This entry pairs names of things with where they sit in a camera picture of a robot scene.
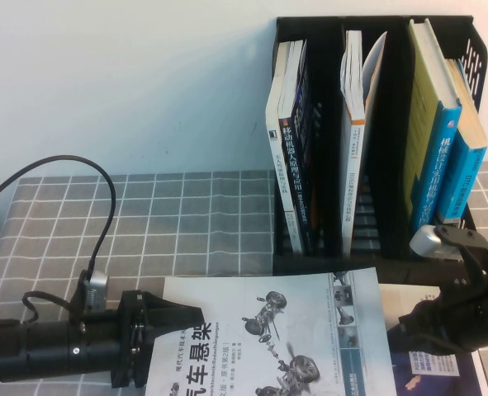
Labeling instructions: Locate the dark blue robotics book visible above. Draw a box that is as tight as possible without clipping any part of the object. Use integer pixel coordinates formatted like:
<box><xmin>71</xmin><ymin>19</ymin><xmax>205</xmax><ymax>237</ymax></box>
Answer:
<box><xmin>277</xmin><ymin>39</ymin><xmax>317</xmax><ymax>255</ymax></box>

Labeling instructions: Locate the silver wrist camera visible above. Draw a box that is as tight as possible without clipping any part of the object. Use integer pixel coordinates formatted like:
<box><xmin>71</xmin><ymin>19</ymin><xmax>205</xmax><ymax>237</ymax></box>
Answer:
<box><xmin>83</xmin><ymin>270</ymin><xmax>111</xmax><ymax>311</ymax></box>
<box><xmin>408</xmin><ymin>224</ymin><xmax>452</xmax><ymax>260</ymax></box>

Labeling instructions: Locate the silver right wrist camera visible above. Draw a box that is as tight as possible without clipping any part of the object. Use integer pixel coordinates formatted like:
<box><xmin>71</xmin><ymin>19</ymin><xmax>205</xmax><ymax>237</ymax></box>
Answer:
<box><xmin>408</xmin><ymin>224</ymin><xmax>452</xmax><ymax>260</ymax></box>

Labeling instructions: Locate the thick blue hardcover book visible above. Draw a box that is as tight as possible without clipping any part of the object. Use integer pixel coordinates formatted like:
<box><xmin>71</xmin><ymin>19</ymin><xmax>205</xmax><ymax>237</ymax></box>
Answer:
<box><xmin>406</xmin><ymin>18</ymin><xmax>462</xmax><ymax>249</ymax></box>

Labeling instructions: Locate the grey checked tablecloth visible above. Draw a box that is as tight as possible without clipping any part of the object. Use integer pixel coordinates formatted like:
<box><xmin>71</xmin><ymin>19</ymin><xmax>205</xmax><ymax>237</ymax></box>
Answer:
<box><xmin>0</xmin><ymin>158</ymin><xmax>488</xmax><ymax>396</ymax></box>

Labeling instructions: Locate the black left camera bracket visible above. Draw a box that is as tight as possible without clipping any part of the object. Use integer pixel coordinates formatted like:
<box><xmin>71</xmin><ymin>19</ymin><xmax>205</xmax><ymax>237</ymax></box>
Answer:
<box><xmin>68</xmin><ymin>271</ymin><xmax>92</xmax><ymax>323</ymax></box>

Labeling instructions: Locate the black camera bracket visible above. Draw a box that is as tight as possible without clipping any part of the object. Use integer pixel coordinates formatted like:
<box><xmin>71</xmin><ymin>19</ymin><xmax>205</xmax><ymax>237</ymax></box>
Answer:
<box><xmin>68</xmin><ymin>271</ymin><xmax>92</xmax><ymax>323</ymax></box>
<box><xmin>435</xmin><ymin>224</ymin><xmax>488</xmax><ymax>292</ymax></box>

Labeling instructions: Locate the white car suspension book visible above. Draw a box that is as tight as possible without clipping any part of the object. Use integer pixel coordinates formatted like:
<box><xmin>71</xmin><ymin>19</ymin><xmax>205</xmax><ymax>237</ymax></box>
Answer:
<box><xmin>144</xmin><ymin>266</ymin><xmax>398</xmax><ymax>396</ymax></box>

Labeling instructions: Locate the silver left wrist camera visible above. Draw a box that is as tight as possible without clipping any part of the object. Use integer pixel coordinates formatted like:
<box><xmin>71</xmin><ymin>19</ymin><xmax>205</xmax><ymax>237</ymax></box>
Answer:
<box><xmin>83</xmin><ymin>270</ymin><xmax>111</xmax><ymax>311</ymax></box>

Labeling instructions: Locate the black left camera cable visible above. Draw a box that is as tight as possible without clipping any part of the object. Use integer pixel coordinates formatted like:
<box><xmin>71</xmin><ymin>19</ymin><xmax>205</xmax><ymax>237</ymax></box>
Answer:
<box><xmin>0</xmin><ymin>155</ymin><xmax>117</xmax><ymax>282</ymax></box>

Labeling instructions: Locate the red cover book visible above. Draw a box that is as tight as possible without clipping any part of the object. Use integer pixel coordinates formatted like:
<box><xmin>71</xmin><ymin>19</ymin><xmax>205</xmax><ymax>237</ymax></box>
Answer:
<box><xmin>472</xmin><ymin>350</ymin><xmax>488</xmax><ymax>396</ymax></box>

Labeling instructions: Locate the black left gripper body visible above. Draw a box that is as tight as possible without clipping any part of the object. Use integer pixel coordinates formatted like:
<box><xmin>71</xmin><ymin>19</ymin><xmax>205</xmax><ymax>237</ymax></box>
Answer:
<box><xmin>79</xmin><ymin>290</ymin><xmax>157</xmax><ymax>389</ymax></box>

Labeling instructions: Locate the white spine paperback book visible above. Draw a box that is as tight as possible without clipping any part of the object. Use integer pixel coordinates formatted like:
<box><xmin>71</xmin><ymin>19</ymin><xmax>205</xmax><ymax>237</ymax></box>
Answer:
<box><xmin>264</xmin><ymin>40</ymin><xmax>306</xmax><ymax>255</ymax></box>

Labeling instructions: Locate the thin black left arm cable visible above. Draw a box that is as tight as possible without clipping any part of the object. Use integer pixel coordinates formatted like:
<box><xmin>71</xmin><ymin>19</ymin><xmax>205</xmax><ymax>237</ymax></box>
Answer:
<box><xmin>21</xmin><ymin>290</ymin><xmax>73</xmax><ymax>321</ymax></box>

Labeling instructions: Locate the black right camera bracket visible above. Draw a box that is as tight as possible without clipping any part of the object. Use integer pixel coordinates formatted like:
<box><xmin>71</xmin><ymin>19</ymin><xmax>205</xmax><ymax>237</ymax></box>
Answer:
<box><xmin>435</xmin><ymin>224</ymin><xmax>488</xmax><ymax>292</ymax></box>

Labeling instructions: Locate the black plastic book stand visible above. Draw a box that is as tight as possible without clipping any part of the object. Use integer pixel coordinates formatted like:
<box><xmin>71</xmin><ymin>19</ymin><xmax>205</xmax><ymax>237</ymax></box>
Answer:
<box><xmin>270</xmin><ymin>15</ymin><xmax>487</xmax><ymax>286</ymax></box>

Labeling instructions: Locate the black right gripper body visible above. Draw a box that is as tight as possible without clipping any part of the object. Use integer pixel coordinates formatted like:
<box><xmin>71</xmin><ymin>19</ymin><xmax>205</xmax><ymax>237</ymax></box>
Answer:
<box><xmin>448</xmin><ymin>271</ymin><xmax>488</xmax><ymax>355</ymax></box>

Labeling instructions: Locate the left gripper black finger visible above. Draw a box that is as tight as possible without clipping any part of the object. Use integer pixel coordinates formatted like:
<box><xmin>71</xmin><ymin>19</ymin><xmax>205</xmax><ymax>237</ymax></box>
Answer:
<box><xmin>149</xmin><ymin>293</ymin><xmax>206</xmax><ymax>342</ymax></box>

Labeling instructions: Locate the magazine with suited man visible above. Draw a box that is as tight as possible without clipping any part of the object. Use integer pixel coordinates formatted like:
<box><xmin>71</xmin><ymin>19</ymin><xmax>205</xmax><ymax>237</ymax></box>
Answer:
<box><xmin>377</xmin><ymin>283</ymin><xmax>483</xmax><ymax>396</ymax></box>

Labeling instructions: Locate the light blue paperback book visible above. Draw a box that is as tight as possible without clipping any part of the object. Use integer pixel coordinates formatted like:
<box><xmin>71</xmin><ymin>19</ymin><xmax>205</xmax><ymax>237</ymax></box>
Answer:
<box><xmin>433</xmin><ymin>58</ymin><xmax>488</xmax><ymax>232</ymax></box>

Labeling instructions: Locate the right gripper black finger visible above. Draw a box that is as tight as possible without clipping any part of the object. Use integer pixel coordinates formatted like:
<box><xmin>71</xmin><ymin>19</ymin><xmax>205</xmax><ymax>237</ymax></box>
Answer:
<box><xmin>411</xmin><ymin>294</ymin><xmax>456</xmax><ymax>328</ymax></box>
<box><xmin>397</xmin><ymin>314</ymin><xmax>458</xmax><ymax>361</ymax></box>

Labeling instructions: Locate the white book orange band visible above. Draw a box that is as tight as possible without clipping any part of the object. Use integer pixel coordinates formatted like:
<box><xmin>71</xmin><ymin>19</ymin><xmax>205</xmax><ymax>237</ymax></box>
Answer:
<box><xmin>339</xmin><ymin>29</ymin><xmax>388</xmax><ymax>255</ymax></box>

